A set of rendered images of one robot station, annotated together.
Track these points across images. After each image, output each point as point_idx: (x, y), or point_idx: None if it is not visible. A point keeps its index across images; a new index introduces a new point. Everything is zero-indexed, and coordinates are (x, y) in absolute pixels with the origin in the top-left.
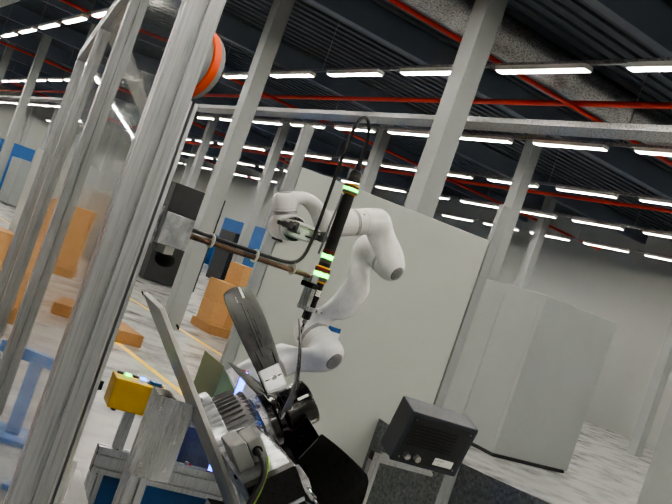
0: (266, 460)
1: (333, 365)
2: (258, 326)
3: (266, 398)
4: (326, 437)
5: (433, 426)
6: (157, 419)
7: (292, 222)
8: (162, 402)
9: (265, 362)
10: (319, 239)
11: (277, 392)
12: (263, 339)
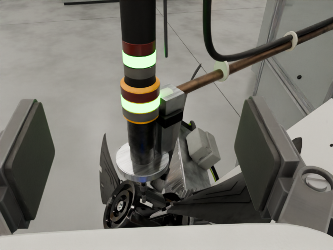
0: (186, 138)
1: None
2: (223, 186)
3: (179, 197)
4: (116, 172)
5: None
6: None
7: (304, 170)
8: None
9: (192, 195)
10: (35, 197)
11: (165, 203)
12: (206, 192)
